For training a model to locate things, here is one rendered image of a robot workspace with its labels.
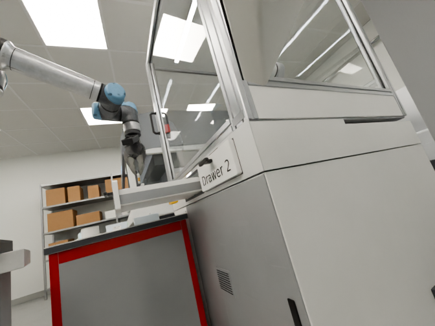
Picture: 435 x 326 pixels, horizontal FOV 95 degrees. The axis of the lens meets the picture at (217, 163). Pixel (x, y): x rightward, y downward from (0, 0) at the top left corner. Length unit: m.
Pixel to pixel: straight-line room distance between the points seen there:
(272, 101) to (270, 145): 0.15
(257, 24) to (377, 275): 0.68
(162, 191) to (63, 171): 4.81
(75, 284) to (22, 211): 4.62
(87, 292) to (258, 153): 0.87
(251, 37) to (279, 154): 0.33
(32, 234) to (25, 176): 1.21
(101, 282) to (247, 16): 1.02
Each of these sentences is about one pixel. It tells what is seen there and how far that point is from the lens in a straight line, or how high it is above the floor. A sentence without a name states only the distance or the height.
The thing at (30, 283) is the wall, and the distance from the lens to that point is 5.54.
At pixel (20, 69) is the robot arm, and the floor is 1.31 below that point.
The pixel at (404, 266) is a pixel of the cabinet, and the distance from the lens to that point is 0.88.
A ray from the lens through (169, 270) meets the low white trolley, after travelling 1.08.
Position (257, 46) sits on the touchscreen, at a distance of 0.32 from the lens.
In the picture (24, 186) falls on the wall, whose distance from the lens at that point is 5.71.
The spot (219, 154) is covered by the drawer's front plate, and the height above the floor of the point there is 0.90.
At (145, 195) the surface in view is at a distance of 0.82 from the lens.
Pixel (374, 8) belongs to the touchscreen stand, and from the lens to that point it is 0.23.
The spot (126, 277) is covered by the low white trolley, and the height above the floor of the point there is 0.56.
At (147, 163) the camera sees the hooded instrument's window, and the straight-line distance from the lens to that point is 1.85.
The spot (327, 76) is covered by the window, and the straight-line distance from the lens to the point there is 0.97.
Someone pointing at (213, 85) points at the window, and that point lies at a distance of 0.75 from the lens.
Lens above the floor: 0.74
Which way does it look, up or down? 13 degrees up
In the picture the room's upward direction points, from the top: 14 degrees counter-clockwise
